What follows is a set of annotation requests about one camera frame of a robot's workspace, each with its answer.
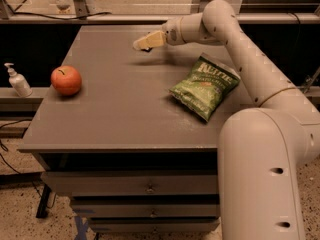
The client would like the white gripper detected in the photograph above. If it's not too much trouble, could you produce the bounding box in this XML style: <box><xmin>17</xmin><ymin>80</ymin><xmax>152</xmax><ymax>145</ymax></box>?
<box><xmin>133</xmin><ymin>17</ymin><xmax>184</xmax><ymax>50</ymax></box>

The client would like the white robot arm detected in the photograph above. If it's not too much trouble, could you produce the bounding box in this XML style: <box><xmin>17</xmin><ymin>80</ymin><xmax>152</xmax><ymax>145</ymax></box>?
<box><xmin>133</xmin><ymin>0</ymin><xmax>320</xmax><ymax>240</ymax></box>

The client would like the green kettle chips bag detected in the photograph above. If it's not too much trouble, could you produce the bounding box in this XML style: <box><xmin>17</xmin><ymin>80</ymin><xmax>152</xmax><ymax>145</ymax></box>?
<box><xmin>169</xmin><ymin>53</ymin><xmax>241</xmax><ymax>122</ymax></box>

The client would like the red apple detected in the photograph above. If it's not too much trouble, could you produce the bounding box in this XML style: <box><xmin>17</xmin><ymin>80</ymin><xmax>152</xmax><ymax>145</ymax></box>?
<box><xmin>50</xmin><ymin>66</ymin><xmax>82</xmax><ymax>96</ymax></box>

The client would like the grey drawer cabinet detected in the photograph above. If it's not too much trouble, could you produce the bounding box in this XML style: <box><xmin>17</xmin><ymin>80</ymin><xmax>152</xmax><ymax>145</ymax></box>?
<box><xmin>18</xmin><ymin>24</ymin><xmax>254</xmax><ymax>235</ymax></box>

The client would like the white pump lotion bottle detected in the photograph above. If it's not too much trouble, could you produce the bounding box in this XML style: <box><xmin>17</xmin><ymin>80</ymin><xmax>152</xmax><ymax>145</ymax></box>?
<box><xmin>4</xmin><ymin>63</ymin><xmax>32</xmax><ymax>98</ymax></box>

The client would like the top grey drawer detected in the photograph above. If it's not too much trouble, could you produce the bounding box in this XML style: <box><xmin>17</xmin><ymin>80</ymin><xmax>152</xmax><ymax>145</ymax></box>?
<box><xmin>41</xmin><ymin>171</ymin><xmax>218</xmax><ymax>197</ymax></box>

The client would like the grey drawer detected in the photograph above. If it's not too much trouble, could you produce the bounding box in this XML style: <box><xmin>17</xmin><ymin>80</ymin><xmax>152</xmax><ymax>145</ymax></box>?
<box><xmin>70</xmin><ymin>196</ymin><xmax>220</xmax><ymax>218</ymax></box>
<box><xmin>89</xmin><ymin>218</ymin><xmax>219</xmax><ymax>233</ymax></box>
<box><xmin>41</xmin><ymin>171</ymin><xmax>218</xmax><ymax>197</ymax></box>

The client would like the middle grey drawer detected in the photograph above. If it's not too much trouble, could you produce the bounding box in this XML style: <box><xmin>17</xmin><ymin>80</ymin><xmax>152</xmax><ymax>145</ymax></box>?
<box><xmin>70</xmin><ymin>196</ymin><xmax>220</xmax><ymax>218</ymax></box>

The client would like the bottom grey drawer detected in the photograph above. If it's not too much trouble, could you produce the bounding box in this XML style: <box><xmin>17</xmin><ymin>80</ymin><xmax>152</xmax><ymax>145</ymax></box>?
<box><xmin>89</xmin><ymin>218</ymin><xmax>219</xmax><ymax>233</ymax></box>

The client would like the blue floor tape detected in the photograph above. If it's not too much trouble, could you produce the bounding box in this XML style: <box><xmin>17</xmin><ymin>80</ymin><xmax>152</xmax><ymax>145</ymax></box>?
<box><xmin>74</xmin><ymin>215</ymin><xmax>100</xmax><ymax>240</ymax></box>

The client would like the metal shelf frame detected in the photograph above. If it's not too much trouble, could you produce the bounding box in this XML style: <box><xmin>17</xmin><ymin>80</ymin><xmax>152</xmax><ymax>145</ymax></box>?
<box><xmin>0</xmin><ymin>0</ymin><xmax>320</xmax><ymax>24</ymax></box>

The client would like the black cable on shelf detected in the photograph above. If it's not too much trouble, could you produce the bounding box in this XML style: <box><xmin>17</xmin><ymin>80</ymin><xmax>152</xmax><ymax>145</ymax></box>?
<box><xmin>12</xmin><ymin>11</ymin><xmax>112</xmax><ymax>21</ymax></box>

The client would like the black floor cable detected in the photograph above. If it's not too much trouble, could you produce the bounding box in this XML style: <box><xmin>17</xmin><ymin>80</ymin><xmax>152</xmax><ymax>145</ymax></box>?
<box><xmin>0</xmin><ymin>118</ymin><xmax>34</xmax><ymax>175</ymax></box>

